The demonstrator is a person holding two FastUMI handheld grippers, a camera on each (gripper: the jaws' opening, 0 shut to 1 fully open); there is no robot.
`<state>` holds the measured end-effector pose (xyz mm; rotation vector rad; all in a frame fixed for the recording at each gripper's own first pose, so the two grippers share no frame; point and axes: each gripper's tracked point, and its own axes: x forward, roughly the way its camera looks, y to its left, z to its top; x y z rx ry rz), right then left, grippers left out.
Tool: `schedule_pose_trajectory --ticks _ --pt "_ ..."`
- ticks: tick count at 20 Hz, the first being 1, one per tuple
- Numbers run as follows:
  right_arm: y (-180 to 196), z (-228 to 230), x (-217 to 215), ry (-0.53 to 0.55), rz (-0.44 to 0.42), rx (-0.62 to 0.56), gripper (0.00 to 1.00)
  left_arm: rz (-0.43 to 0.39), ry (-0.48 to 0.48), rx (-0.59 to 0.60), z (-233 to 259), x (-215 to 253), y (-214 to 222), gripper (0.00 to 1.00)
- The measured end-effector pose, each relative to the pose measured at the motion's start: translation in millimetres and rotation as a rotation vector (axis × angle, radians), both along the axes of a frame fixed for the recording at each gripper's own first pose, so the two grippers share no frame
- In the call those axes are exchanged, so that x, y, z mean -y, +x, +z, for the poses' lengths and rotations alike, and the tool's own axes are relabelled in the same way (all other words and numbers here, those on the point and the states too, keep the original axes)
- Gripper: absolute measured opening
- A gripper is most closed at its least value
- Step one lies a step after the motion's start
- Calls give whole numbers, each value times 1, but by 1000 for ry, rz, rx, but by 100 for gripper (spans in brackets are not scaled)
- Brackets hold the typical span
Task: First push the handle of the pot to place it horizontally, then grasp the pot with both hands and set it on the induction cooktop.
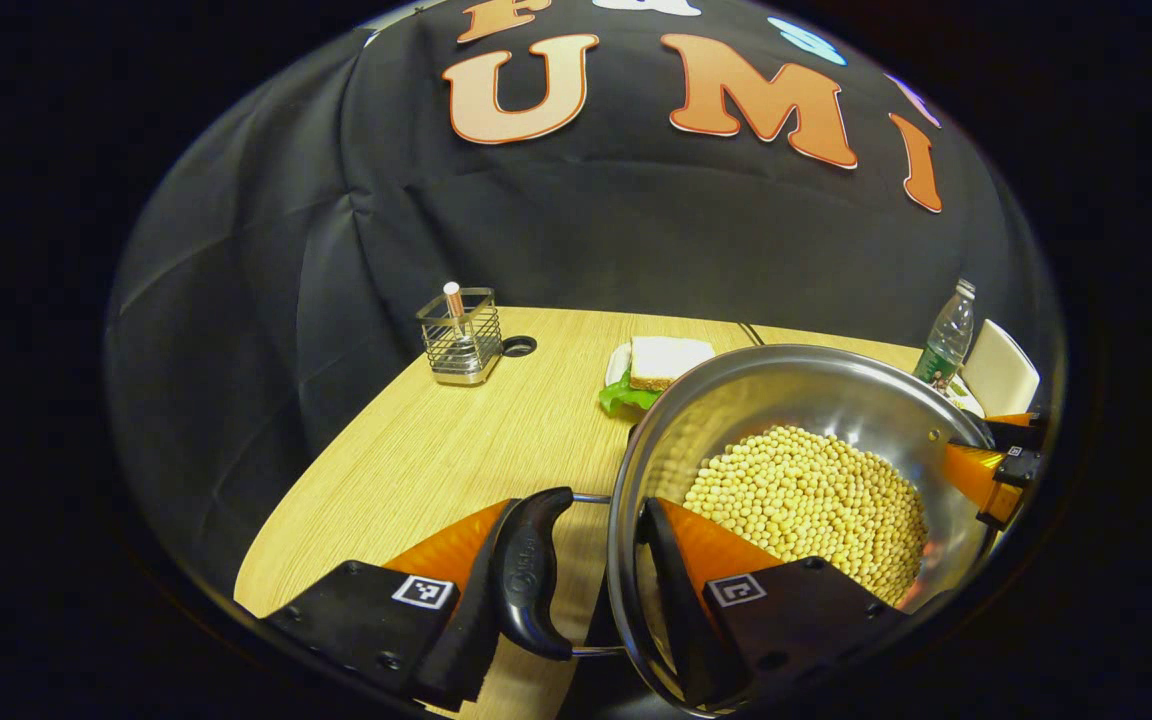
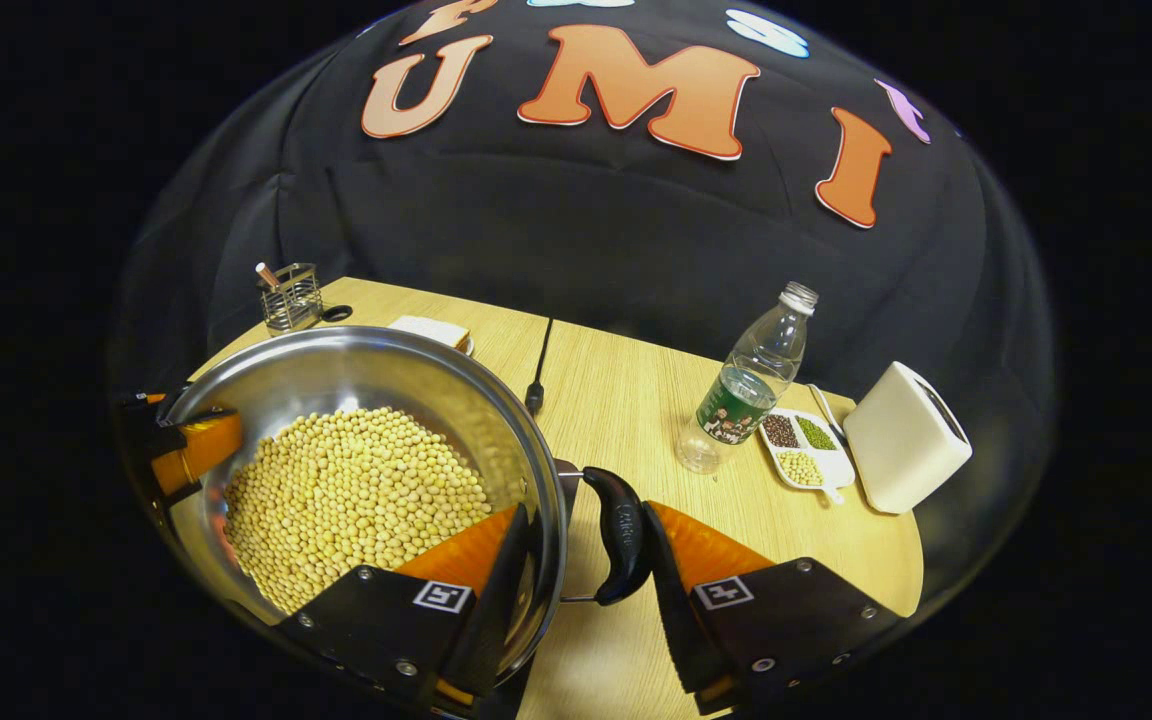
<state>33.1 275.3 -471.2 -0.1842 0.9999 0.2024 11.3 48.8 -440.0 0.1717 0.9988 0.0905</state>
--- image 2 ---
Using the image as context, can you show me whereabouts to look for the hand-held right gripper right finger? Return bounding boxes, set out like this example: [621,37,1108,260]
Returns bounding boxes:
[642,500,902,713]

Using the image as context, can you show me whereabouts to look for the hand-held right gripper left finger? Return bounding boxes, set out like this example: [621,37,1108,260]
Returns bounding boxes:
[276,503,537,706]

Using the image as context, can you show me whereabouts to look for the stainless steel pot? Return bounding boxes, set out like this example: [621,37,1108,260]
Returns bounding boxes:
[164,326,653,691]

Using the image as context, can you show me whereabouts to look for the pile of soybeans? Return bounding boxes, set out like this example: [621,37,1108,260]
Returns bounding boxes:
[224,406,493,615]

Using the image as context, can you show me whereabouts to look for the white divided bean dish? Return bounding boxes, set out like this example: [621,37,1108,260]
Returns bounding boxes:
[758,408,857,506]

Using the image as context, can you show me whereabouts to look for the clear plastic water bottle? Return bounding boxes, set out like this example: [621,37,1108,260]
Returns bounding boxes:
[676,281,820,475]

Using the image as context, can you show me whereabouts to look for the sandwich with lettuce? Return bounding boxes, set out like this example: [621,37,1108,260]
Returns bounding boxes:
[388,315,472,353]

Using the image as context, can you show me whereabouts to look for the white spoon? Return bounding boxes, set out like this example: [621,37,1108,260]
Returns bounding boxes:
[806,383,847,441]

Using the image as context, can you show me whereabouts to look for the white toaster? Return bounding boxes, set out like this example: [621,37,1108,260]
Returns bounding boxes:
[843,361,974,515]

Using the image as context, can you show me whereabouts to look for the black backdrop cloth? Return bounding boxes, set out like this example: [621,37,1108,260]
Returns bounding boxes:
[106,0,1057,561]

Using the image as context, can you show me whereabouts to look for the wire utensil holder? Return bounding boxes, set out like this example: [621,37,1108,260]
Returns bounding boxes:
[261,262,325,334]

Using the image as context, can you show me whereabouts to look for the black power cable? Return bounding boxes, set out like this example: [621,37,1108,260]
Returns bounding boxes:
[524,318,555,418]

